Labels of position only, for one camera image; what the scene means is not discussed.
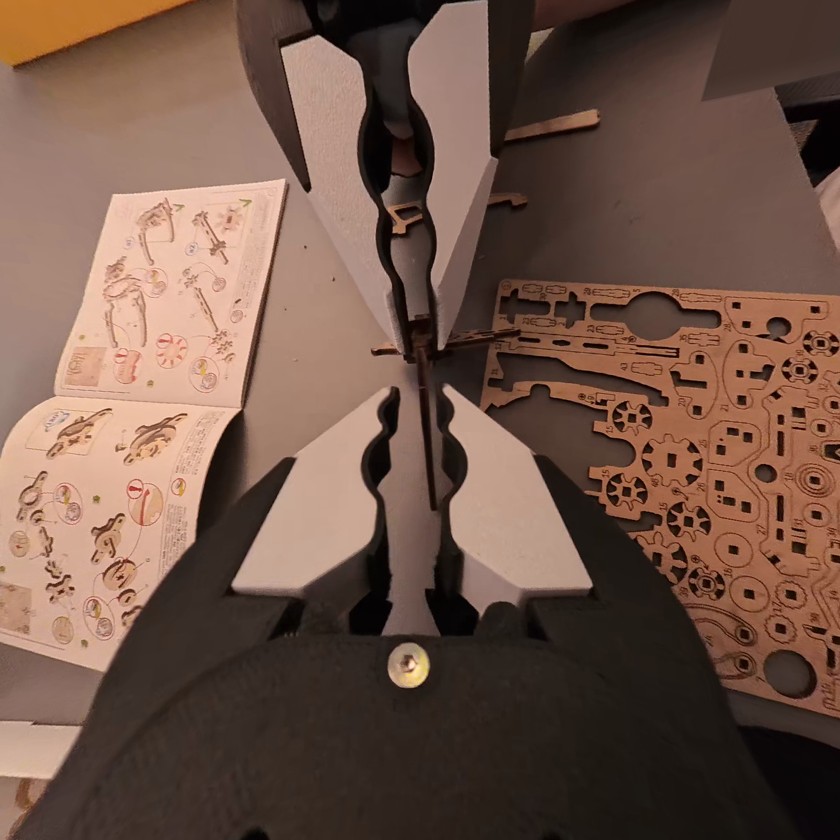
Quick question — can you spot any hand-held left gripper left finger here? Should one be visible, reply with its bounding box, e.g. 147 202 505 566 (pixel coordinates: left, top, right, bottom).
230 386 403 634

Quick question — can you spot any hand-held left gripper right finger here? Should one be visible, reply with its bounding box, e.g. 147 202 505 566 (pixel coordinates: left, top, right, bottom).
430 384 597 634

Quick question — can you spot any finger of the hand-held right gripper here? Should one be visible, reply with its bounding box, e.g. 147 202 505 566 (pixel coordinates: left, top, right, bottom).
406 0 501 349
281 30 421 353

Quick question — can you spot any toothed wooden model part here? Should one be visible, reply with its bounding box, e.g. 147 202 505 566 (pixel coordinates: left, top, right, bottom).
369 326 522 361

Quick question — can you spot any angled wooden model part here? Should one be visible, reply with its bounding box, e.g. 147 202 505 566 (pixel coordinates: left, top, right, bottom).
386 190 530 238

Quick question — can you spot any long wooden model strip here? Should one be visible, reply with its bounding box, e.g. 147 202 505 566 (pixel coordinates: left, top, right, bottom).
502 110 601 142

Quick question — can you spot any laser-cut wooden parts sheet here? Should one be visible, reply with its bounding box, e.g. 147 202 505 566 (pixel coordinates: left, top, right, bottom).
479 279 840 706

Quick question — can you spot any illustrated instruction booklet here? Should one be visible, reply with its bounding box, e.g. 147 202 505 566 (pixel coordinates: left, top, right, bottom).
0 177 290 672

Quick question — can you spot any yellow box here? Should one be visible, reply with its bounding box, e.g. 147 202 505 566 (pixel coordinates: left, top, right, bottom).
0 0 198 67

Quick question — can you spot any white cardboard box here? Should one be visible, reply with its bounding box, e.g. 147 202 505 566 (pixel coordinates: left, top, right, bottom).
0 721 88 781

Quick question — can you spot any dark cloth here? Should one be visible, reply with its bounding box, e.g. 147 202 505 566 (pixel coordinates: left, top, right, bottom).
777 85 840 252
735 721 840 840

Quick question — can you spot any pile of tan rubber bands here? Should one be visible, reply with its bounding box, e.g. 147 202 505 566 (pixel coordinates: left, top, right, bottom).
0 778 48 829

